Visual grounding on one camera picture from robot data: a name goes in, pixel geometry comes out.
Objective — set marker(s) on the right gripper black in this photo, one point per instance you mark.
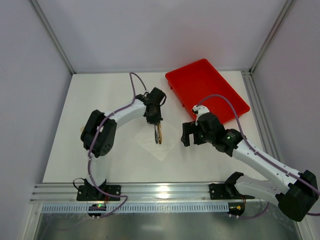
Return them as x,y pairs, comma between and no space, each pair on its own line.
193,133

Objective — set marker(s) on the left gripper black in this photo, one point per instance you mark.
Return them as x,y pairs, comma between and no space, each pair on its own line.
155,119

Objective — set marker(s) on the silver fork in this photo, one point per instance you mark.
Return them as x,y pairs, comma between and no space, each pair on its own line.
156,134

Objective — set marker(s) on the silver spoon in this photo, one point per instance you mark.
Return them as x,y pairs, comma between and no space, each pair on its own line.
158,133

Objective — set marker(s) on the white paper napkin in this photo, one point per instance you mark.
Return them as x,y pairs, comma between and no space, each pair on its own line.
146,139

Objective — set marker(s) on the gold knife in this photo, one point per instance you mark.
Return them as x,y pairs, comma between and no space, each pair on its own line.
160,136

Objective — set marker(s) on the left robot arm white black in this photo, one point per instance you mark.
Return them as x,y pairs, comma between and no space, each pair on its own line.
99,133

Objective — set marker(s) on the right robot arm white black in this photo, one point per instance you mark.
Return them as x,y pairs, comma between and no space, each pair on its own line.
292,191

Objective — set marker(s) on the red plastic tray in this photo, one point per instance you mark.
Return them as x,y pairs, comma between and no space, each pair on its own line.
197,80

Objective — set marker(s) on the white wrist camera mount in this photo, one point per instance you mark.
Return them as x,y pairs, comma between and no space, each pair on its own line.
199,110

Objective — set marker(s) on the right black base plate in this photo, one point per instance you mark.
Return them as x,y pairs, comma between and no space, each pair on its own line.
222,191

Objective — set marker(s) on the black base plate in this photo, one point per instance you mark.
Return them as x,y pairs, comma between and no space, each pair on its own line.
90,193
222,191

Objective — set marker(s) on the right side aluminium rail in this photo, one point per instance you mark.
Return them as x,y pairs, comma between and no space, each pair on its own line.
260,117

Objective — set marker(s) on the aluminium rail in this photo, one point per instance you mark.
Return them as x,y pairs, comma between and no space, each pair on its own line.
136,192
260,117

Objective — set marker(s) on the slotted white cable duct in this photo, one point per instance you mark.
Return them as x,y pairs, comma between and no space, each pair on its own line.
169,207

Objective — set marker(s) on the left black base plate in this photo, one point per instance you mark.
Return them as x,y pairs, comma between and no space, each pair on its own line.
90,193

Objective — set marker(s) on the left aluminium frame post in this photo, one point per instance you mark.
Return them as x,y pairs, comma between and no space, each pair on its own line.
52,35

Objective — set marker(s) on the aluminium frame post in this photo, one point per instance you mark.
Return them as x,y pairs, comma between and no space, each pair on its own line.
279,21
52,35

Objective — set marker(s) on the aluminium front rail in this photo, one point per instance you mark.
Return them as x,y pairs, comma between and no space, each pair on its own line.
136,192

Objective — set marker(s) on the right aluminium frame post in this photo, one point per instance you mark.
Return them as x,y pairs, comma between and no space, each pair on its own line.
279,21

